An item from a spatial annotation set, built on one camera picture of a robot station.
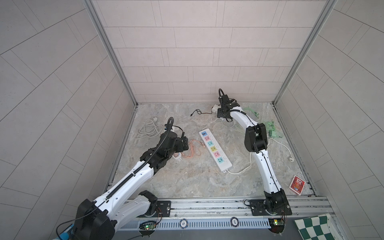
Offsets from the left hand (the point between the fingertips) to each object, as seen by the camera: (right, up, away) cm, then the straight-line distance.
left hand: (185, 138), depth 79 cm
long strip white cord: (+61, -13, +8) cm, 63 cm away
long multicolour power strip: (+19, -11, +8) cm, 24 cm away
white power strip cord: (-27, +3, +22) cm, 35 cm away
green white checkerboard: (+60, -37, -14) cm, 72 cm away
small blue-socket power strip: (-5, -11, +7) cm, 14 cm away
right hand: (+25, +14, +32) cm, 43 cm away
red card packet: (+59, -24, -2) cm, 63 cm away
